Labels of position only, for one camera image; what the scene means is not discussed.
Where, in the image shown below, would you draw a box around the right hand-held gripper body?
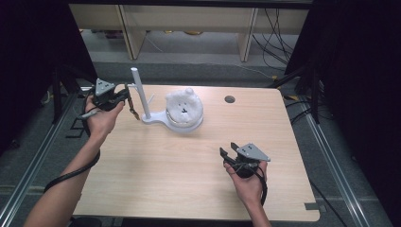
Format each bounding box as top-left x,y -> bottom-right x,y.
230,142 -> 271,180

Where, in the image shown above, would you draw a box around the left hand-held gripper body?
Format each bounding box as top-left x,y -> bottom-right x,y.
89,78 -> 124,112

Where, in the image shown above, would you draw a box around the white hanger stand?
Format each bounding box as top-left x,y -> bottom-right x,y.
125,66 -> 204,133

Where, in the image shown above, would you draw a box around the white plush bear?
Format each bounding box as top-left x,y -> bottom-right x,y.
165,87 -> 204,125

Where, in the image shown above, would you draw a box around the person's left hand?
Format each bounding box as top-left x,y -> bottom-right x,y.
84,96 -> 126,140

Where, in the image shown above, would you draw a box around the person's right hand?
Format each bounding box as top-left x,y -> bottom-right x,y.
222,160 -> 269,207

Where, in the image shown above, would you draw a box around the black metal stand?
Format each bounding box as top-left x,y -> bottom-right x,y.
268,64 -> 322,125
51,64 -> 112,125

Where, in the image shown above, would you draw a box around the grey tape strip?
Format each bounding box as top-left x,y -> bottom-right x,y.
304,202 -> 327,212

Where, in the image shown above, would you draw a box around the right hand-held gripper cable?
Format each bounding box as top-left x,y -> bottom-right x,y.
248,163 -> 270,208

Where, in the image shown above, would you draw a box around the hand-held gripper cable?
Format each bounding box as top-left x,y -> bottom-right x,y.
43,88 -> 102,194
248,163 -> 270,208

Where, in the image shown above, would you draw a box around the light wooden desk frame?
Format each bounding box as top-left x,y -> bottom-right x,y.
68,3 -> 311,63

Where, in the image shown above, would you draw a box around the black looped floor cables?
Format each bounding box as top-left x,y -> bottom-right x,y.
284,94 -> 314,126

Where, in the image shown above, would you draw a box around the left hand-held gripper cable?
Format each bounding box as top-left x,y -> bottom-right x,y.
43,88 -> 102,194

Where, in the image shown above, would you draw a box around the aluminium floor rail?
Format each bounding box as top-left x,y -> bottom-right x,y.
0,91 -> 78,227
297,97 -> 371,227

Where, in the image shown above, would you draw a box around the black floor cable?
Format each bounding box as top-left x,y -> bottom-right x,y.
306,178 -> 340,227

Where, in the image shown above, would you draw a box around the black cable bundle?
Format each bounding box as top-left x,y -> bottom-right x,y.
251,8 -> 300,71

